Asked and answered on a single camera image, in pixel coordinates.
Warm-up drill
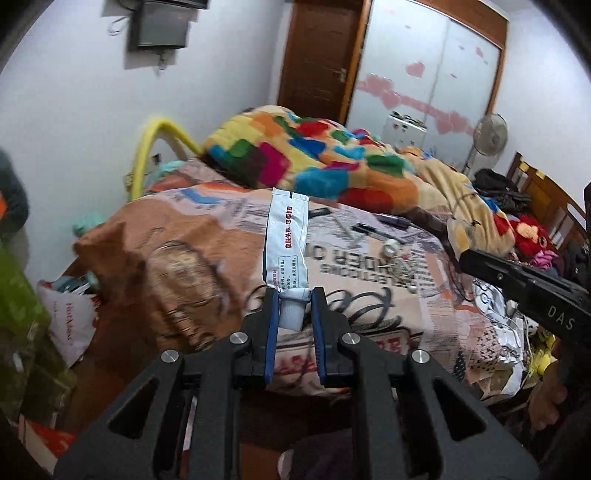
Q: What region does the small black flat object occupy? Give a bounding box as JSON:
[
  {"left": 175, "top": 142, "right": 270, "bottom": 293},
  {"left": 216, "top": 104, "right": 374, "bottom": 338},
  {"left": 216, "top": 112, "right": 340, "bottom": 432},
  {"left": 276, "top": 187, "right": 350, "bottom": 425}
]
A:
[{"left": 308, "top": 207, "right": 332, "bottom": 220}]

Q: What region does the black bag on bed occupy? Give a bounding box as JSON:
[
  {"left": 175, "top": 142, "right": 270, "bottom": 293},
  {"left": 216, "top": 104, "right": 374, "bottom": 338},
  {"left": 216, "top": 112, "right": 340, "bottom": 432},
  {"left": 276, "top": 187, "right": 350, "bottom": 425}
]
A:
[{"left": 472, "top": 168, "right": 531, "bottom": 216}]

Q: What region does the white sliding wardrobe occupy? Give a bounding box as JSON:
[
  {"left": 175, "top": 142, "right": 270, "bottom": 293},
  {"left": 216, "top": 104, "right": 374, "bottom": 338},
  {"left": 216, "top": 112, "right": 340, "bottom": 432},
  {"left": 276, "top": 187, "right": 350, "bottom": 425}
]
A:
[{"left": 346, "top": 1, "right": 501, "bottom": 169}]

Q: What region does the wall-mounted dark box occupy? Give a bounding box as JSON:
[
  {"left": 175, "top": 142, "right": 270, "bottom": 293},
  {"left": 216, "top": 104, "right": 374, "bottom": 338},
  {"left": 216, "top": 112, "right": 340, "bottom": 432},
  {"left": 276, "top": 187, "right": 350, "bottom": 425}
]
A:
[{"left": 128, "top": 0, "right": 209, "bottom": 51}]

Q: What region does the black marker pen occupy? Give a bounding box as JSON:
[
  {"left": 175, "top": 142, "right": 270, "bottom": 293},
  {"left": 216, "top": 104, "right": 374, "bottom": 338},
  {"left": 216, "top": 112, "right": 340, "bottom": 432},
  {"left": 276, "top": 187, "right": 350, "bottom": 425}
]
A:
[{"left": 352, "top": 223, "right": 407, "bottom": 245}]

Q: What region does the newspaper print bed quilt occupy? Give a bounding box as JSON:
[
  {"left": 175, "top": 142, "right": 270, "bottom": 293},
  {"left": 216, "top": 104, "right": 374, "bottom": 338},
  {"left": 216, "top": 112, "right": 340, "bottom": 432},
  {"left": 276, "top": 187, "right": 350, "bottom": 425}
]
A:
[{"left": 74, "top": 160, "right": 528, "bottom": 399}]

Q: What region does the red plush toy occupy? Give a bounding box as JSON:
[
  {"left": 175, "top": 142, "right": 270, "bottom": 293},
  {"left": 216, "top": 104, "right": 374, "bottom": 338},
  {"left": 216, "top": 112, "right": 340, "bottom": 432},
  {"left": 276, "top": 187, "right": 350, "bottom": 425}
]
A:
[{"left": 509, "top": 215, "right": 555, "bottom": 260}]

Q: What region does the wooden headboard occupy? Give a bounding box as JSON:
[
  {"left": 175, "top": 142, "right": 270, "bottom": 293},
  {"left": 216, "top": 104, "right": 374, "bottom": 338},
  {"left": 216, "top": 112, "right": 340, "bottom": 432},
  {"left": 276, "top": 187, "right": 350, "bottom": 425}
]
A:
[{"left": 507, "top": 152, "right": 588, "bottom": 252}]

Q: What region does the brown wooden door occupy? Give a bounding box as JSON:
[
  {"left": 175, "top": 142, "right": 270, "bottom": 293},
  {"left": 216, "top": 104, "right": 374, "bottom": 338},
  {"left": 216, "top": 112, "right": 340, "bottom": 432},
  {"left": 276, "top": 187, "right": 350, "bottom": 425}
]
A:
[{"left": 276, "top": 1, "right": 370, "bottom": 121}]

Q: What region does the white small cabinet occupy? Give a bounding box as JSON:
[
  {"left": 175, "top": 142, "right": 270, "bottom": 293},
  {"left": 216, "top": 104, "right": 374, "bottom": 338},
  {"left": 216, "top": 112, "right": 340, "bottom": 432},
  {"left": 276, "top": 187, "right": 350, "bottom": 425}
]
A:
[{"left": 382, "top": 110, "right": 427, "bottom": 150}]

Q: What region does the yellow hoop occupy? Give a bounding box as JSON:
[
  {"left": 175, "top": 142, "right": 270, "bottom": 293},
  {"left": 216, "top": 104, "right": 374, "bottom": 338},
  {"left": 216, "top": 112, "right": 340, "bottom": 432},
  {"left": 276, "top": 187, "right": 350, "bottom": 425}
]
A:
[{"left": 127, "top": 117, "right": 205, "bottom": 202}]

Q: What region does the beige cartoon blanket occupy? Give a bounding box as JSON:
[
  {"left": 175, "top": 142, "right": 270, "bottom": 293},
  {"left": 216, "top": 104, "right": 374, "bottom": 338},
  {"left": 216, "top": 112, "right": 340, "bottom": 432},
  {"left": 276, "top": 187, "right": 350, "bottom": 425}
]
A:
[{"left": 397, "top": 146, "right": 515, "bottom": 258}]

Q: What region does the green patterned gift bag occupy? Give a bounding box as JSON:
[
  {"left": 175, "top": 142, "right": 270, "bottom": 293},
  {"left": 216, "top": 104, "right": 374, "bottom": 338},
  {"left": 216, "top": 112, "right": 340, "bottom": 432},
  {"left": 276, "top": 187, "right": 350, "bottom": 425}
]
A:
[{"left": 0, "top": 248, "right": 76, "bottom": 427}]

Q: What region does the white red plastic bag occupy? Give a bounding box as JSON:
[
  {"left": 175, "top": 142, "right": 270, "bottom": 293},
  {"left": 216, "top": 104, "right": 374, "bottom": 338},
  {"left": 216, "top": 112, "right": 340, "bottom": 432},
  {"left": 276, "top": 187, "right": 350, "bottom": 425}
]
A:
[{"left": 37, "top": 276, "right": 98, "bottom": 367}]

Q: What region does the teal cloth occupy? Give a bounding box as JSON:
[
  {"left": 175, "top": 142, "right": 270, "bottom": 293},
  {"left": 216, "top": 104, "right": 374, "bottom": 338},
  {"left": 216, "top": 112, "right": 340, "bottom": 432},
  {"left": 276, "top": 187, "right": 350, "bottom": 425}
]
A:
[{"left": 72, "top": 213, "right": 105, "bottom": 238}]

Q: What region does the white standing fan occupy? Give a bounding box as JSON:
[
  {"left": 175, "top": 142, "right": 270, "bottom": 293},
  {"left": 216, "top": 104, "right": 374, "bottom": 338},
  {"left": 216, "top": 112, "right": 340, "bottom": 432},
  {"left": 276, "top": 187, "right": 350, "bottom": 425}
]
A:
[{"left": 462, "top": 113, "right": 509, "bottom": 176}]

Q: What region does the person's right hand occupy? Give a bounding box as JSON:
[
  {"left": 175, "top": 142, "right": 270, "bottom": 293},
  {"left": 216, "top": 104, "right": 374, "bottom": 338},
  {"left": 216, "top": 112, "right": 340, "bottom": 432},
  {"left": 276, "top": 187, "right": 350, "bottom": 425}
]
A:
[{"left": 528, "top": 361, "right": 567, "bottom": 431}]

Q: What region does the colourful patchwork fleece blanket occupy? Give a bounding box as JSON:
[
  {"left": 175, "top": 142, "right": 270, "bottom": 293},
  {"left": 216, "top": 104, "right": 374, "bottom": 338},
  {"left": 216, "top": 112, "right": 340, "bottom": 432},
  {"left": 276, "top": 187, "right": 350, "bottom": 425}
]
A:
[{"left": 204, "top": 105, "right": 419, "bottom": 214}]

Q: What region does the white printed plastic packet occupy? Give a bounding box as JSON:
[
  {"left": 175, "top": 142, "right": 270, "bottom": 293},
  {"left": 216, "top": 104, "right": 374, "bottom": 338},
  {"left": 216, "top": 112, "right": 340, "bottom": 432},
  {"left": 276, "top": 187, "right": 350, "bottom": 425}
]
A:
[{"left": 263, "top": 188, "right": 311, "bottom": 331}]

